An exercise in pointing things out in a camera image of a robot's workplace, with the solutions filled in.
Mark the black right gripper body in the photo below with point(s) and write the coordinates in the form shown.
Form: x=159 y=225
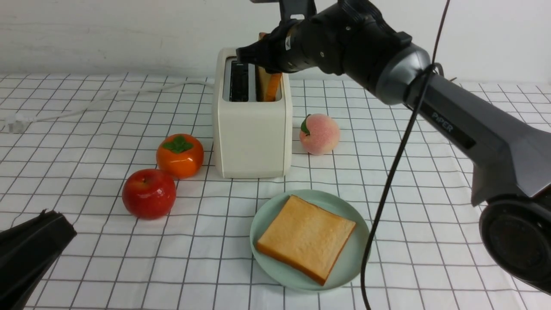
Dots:
x=296 y=45

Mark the golden toast slice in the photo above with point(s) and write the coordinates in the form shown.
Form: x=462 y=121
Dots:
x=306 y=237
x=267 y=84

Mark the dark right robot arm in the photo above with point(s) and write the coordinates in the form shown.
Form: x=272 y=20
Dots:
x=512 y=163

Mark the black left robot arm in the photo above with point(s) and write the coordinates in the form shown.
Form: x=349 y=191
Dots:
x=27 y=251

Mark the cream white toaster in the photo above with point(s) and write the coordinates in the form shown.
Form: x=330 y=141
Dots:
x=251 y=138

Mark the pink peach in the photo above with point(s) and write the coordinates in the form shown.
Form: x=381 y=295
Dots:
x=319 y=134

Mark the orange persimmon with green leaf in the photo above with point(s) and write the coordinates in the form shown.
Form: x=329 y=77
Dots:
x=180 y=155

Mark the white checkered tablecloth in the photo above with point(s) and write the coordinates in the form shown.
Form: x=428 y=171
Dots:
x=427 y=254

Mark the red apple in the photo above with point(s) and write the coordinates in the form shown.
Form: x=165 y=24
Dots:
x=149 y=194

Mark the pale green round plate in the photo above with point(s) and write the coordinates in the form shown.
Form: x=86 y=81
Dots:
x=348 y=264

